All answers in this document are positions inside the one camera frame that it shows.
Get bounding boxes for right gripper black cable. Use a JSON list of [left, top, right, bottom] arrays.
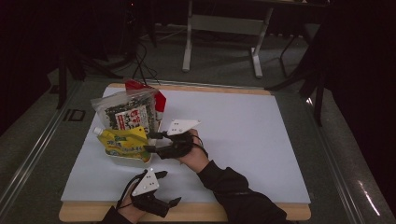
[[190, 134, 210, 159]]

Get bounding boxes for white plastic container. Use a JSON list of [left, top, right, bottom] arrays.
[[106, 119, 163, 165]]

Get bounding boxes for red seasoning packet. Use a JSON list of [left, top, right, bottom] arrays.
[[124, 78, 167, 133]]

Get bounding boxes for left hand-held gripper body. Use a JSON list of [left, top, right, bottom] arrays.
[[131, 167, 171, 219]]

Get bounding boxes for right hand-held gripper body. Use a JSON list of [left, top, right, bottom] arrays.
[[156, 119, 202, 161]]

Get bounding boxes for person's right hand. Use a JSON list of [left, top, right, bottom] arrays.
[[177, 128, 210, 174]]

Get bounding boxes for person's left hand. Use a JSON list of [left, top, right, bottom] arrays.
[[116, 178, 148, 224]]

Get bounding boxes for white table sheet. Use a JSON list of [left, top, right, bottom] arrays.
[[60, 86, 312, 204]]

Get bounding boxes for black metal stand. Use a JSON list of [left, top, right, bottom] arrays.
[[55, 43, 124, 110]]

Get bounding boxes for yellow sauce pouch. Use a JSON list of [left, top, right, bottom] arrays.
[[92, 125, 153, 164]]

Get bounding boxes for black chair frame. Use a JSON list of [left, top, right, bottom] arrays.
[[264, 22, 332, 127]]

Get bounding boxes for black floor cables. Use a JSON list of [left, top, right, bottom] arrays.
[[130, 38, 162, 87]]

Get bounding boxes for clear bag of dried seaweed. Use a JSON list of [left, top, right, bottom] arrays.
[[90, 87, 160, 133]]

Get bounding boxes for white metal desk frame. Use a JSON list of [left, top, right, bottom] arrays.
[[181, 0, 275, 79]]

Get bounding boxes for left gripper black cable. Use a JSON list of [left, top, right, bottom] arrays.
[[116, 172, 146, 210]]

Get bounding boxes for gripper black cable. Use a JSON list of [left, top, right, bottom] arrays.
[[190, 134, 210, 159], [116, 172, 146, 210]]

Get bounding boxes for black floor bracket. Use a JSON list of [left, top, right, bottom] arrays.
[[62, 108, 87, 122]]

